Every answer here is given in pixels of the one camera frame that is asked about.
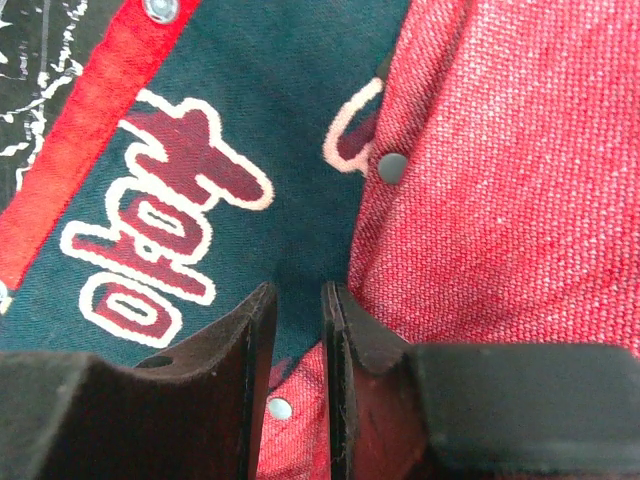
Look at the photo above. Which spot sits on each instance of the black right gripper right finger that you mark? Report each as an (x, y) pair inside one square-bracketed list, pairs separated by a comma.
[(473, 411)]

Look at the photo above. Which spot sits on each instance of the red patterned pillowcase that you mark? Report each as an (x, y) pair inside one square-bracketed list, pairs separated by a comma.
[(470, 169)]

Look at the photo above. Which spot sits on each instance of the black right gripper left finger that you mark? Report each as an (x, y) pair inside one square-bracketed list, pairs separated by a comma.
[(192, 411)]

